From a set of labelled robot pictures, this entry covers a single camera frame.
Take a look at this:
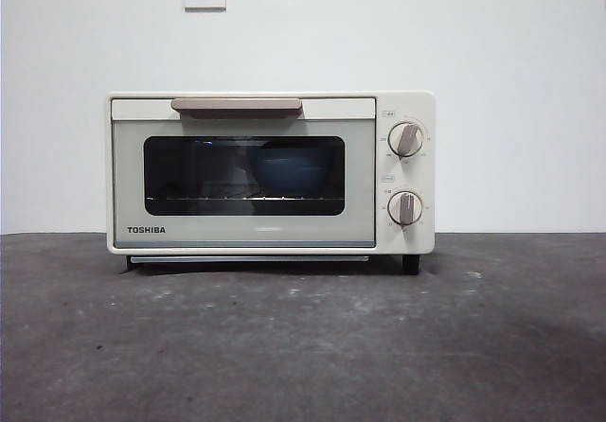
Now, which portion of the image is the metal wire oven rack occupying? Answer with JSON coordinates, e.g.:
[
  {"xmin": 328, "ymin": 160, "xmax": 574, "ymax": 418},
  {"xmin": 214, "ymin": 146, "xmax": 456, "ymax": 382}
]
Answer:
[{"xmin": 144, "ymin": 195, "xmax": 345, "ymax": 202}]

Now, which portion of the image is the blue ribbed bowl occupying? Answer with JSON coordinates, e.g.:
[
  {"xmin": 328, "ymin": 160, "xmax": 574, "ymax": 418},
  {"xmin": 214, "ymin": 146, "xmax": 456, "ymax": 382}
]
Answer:
[{"xmin": 246, "ymin": 144, "xmax": 337, "ymax": 197}]

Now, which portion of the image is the beige timer knob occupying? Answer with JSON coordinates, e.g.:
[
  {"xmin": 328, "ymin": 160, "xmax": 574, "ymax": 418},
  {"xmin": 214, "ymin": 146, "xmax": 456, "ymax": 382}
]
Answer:
[{"xmin": 386, "ymin": 190, "xmax": 424, "ymax": 228}]

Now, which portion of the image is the oven door with beige handle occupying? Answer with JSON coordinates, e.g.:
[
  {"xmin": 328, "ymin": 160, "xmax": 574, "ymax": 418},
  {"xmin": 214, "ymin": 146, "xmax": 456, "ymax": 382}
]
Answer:
[{"xmin": 110, "ymin": 96, "xmax": 378, "ymax": 249}]

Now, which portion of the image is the cream Toshiba toaster oven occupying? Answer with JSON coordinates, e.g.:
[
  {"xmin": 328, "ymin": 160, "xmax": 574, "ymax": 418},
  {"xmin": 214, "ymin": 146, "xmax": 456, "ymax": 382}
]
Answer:
[{"xmin": 104, "ymin": 90, "xmax": 437, "ymax": 276}]

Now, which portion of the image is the beige temperature knob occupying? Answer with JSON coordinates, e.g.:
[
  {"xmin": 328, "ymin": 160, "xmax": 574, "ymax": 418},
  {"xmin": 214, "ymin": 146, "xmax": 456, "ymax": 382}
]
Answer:
[{"xmin": 386, "ymin": 122, "xmax": 425, "ymax": 159}]

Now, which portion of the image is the metal crumb tray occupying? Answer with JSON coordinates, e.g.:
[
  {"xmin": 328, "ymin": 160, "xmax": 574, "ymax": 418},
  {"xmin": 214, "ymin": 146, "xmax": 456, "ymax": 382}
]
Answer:
[{"xmin": 130, "ymin": 254, "xmax": 370, "ymax": 264}]

